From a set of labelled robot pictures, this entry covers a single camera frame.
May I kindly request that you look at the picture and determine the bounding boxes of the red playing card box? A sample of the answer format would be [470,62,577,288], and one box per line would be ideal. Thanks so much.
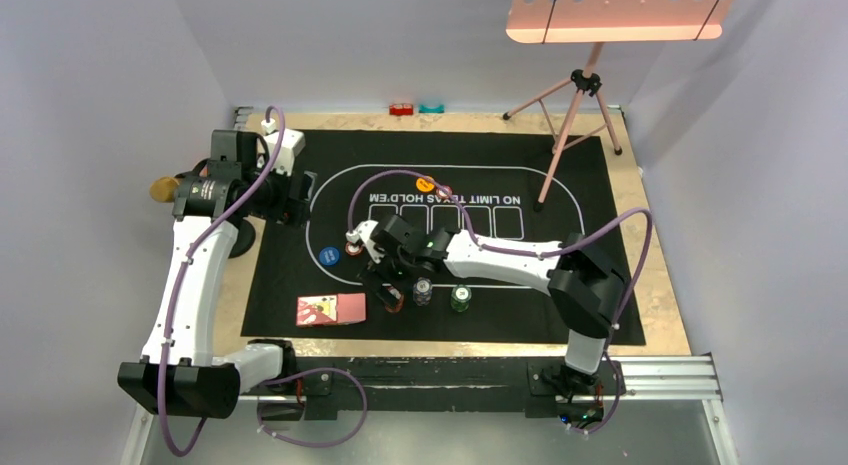
[295,293,367,328]

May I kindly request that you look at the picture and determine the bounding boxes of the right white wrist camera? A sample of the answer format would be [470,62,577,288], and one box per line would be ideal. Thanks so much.
[345,220,385,263]

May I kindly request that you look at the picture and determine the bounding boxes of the black poker table mat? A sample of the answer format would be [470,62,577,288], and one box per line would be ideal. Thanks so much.
[242,130,618,344]

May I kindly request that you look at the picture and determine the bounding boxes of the green poker chip stack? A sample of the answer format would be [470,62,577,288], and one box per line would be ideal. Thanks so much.
[450,285,472,313]

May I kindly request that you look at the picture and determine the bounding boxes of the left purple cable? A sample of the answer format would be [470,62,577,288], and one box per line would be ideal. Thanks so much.
[157,105,370,458]

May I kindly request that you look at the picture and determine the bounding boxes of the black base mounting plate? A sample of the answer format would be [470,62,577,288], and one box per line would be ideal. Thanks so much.
[240,356,626,420]

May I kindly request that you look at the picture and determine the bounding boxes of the orange big blind button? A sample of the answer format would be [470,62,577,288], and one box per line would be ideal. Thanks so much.
[415,176,436,193]

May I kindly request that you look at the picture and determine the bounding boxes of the red poker chip stack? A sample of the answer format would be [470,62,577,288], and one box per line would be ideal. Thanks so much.
[384,287,405,314]

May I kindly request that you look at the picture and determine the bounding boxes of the gold microphone head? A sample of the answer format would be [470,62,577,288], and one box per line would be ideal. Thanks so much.
[149,177,181,203]

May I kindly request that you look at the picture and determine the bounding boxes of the red toy block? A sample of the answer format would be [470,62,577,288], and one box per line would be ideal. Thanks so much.
[388,103,415,116]

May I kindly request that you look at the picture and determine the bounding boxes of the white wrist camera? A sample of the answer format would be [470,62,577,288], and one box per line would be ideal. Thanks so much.
[273,128,306,176]
[345,220,385,263]

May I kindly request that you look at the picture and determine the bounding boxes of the teal toy block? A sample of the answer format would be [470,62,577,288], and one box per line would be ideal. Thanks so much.
[418,103,445,114]

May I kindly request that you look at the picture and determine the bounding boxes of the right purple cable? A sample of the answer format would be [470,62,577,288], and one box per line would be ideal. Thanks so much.
[345,169,655,437]

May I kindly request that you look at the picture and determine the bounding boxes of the blue small blind button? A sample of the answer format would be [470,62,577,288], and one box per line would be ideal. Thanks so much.
[318,246,341,267]

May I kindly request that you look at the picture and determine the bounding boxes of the pink perforated panel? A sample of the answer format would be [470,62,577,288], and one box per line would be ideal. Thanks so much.
[506,0,733,44]

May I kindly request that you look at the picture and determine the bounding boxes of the aluminium rail frame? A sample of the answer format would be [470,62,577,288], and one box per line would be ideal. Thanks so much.
[137,343,721,435]

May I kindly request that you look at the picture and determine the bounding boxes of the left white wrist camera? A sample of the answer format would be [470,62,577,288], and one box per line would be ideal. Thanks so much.
[273,128,306,176]

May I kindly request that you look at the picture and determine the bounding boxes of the black round microphone base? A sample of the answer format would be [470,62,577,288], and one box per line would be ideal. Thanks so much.
[229,220,256,258]

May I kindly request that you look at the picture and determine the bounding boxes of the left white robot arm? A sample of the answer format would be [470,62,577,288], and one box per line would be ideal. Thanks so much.
[117,129,316,419]

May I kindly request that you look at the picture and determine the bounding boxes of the purple cable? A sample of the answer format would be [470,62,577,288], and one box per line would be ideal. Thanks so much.
[157,105,370,458]
[345,169,655,437]

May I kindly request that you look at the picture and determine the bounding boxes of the blue poker chip stack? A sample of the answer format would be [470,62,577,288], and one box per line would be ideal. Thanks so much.
[412,277,434,306]

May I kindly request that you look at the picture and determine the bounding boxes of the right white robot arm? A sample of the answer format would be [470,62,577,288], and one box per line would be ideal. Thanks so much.
[345,214,628,392]

